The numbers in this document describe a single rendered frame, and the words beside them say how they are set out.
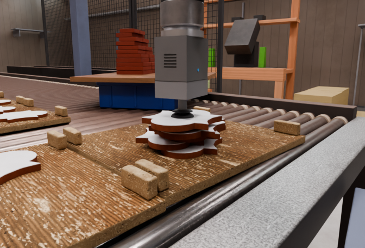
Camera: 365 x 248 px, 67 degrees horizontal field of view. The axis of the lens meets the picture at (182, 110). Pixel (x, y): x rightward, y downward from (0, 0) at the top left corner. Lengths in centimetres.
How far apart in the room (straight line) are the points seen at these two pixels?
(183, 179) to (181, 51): 20
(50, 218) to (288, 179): 34
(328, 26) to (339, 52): 62
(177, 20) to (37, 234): 35
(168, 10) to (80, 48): 189
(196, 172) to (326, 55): 685
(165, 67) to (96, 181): 21
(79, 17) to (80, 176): 199
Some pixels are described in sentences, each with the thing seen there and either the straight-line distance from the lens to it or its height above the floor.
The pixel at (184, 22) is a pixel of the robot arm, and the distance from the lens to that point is 47.
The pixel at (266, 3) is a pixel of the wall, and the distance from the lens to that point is 766.
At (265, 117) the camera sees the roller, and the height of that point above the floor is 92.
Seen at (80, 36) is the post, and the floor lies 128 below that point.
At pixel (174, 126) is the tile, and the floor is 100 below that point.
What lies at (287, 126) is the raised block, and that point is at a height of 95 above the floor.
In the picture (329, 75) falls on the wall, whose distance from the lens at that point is 720.
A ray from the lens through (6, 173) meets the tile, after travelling 46.
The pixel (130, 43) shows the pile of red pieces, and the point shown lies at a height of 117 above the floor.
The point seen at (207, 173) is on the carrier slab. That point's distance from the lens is 43.
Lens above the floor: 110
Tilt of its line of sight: 10 degrees down
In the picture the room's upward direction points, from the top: straight up
